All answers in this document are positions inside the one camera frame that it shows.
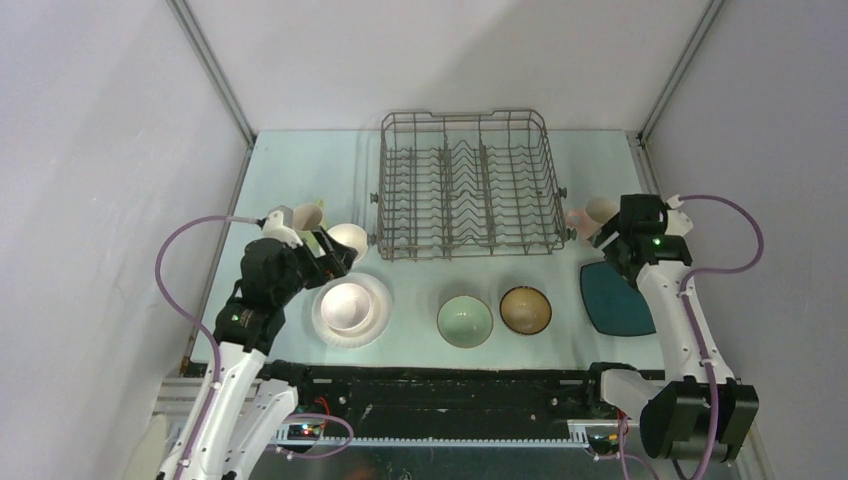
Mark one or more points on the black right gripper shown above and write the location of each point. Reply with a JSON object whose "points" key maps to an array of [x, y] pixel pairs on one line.
{"points": [[610, 228]]}

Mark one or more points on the light green bowl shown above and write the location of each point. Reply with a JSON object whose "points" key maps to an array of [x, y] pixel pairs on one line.
{"points": [[465, 321]]}

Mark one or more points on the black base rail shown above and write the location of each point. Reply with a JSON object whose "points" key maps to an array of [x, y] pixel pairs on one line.
{"points": [[410, 404]]}

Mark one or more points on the brown glazed bowl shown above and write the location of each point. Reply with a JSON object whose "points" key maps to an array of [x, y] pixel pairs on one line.
{"points": [[525, 310]]}

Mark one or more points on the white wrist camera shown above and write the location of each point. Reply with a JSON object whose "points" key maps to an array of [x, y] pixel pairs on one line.
{"points": [[278, 225], [679, 223]]}

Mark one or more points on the left electronics board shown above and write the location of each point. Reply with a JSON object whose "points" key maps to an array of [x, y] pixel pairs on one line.
{"points": [[303, 432]]}

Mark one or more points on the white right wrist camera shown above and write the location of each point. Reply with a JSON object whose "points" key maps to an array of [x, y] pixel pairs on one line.
{"points": [[679, 223]]}

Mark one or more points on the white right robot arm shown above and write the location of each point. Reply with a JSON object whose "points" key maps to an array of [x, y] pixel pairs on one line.
{"points": [[703, 411]]}

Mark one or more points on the grey wire dish rack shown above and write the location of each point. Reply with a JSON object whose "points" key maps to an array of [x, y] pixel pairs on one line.
{"points": [[458, 185]]}

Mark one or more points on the electronics board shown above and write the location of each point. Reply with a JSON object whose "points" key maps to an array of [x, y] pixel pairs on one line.
{"points": [[602, 441], [303, 432]]}

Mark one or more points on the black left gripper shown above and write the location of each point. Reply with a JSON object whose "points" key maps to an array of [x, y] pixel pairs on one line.
{"points": [[335, 260]]}

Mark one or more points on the light green ceramic mug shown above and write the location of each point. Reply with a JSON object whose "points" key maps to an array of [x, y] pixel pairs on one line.
{"points": [[309, 216]]}

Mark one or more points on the small white ribbed bowl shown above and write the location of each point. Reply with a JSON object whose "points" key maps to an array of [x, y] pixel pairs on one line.
{"points": [[353, 236]]}

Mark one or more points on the pale pink bowl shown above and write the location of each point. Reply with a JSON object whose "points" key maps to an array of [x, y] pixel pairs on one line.
{"points": [[345, 307]]}

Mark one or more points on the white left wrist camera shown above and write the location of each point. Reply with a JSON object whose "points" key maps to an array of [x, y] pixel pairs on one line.
{"points": [[278, 225]]}

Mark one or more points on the dark teal square plate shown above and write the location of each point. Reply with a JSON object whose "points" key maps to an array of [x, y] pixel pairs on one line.
{"points": [[613, 307]]}

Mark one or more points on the pink ceramic mug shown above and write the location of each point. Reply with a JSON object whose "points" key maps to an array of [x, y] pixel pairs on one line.
{"points": [[589, 220]]}

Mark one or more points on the white scalloped plate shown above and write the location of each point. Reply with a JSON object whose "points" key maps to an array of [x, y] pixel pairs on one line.
{"points": [[366, 333]]}

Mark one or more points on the right electronics board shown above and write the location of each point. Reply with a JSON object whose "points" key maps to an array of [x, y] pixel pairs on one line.
{"points": [[602, 441]]}

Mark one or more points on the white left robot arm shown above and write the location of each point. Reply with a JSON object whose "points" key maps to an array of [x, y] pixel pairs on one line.
{"points": [[218, 441]]}

